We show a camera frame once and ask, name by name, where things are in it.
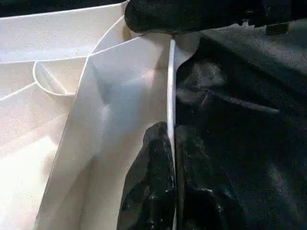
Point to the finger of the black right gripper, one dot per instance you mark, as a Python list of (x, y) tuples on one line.
[(180, 14)]

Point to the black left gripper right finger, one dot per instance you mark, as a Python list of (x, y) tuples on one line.
[(201, 191)]

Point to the white plastic table top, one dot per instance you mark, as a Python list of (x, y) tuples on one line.
[(96, 107)]

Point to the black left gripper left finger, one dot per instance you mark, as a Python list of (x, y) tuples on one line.
[(151, 182)]

